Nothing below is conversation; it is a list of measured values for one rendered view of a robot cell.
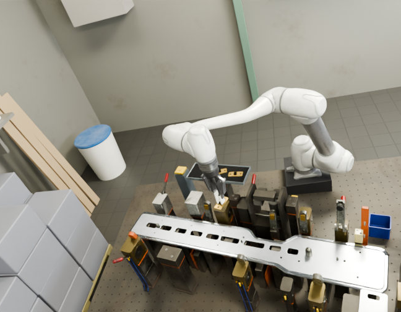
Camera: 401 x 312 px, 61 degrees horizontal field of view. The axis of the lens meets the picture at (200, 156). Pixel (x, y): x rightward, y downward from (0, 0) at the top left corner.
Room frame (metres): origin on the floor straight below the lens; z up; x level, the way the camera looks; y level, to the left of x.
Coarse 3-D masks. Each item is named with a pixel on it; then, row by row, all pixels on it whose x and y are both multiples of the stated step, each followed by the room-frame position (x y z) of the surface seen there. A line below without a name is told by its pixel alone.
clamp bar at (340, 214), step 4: (340, 200) 1.01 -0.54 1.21; (344, 200) 1.01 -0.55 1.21; (336, 204) 1.01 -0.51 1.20; (340, 204) 0.99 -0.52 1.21; (344, 204) 0.99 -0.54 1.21; (336, 208) 1.00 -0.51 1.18; (340, 208) 0.97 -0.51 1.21; (344, 208) 0.99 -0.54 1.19; (336, 212) 1.00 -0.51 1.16; (340, 212) 1.00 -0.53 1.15; (344, 212) 0.98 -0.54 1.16; (340, 216) 1.00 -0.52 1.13; (344, 216) 0.98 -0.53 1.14; (340, 220) 0.99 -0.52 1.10; (344, 220) 0.98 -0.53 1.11; (344, 224) 0.97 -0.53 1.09; (344, 228) 0.97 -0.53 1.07
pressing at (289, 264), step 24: (144, 216) 1.57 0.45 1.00; (168, 216) 1.50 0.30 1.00; (168, 240) 1.32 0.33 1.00; (192, 240) 1.26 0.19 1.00; (216, 240) 1.21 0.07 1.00; (240, 240) 1.16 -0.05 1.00; (264, 240) 1.10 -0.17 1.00; (288, 240) 1.06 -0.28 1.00; (312, 240) 1.01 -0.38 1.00; (288, 264) 0.93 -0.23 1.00; (312, 264) 0.89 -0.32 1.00; (336, 264) 0.85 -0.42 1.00; (360, 264) 0.82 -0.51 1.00; (384, 264) 0.78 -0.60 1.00; (360, 288) 0.72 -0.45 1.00; (384, 288) 0.68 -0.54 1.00
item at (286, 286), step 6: (282, 282) 0.86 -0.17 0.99; (288, 282) 0.85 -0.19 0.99; (282, 288) 0.83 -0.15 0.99; (288, 288) 0.82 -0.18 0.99; (294, 288) 0.85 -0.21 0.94; (282, 294) 0.83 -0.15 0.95; (288, 294) 0.81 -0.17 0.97; (294, 294) 0.84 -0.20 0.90; (288, 300) 0.82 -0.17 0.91; (294, 300) 0.84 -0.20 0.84; (288, 306) 0.83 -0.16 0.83; (294, 306) 0.83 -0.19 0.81
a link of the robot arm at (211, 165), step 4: (216, 156) 1.20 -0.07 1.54; (212, 160) 1.17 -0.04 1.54; (216, 160) 1.19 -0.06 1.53; (200, 164) 1.18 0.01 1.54; (204, 164) 1.17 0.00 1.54; (208, 164) 1.17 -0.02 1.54; (212, 164) 1.17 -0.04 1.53; (216, 164) 1.18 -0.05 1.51; (200, 168) 1.19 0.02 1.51; (204, 168) 1.17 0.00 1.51; (208, 168) 1.17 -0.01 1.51; (212, 168) 1.17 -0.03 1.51
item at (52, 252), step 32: (0, 192) 2.23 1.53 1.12; (64, 192) 2.28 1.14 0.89; (0, 224) 1.80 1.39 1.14; (32, 224) 1.85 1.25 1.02; (64, 224) 2.05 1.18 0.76; (0, 256) 1.57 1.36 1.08; (32, 256) 1.70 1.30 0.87; (64, 256) 1.89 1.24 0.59; (96, 256) 2.11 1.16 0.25; (0, 288) 1.50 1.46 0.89; (32, 288) 1.56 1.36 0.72; (64, 288) 1.72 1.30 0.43
